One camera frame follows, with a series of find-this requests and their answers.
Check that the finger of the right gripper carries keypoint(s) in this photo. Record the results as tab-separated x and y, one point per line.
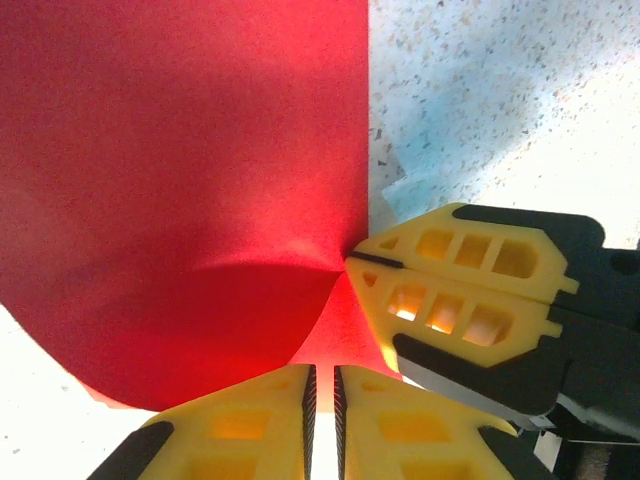
450	222
520	345

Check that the red square paper sheet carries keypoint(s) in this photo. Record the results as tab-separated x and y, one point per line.
175	150

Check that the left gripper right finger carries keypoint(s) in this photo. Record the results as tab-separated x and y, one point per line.
410	440

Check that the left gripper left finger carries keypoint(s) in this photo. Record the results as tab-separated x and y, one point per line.
240	440

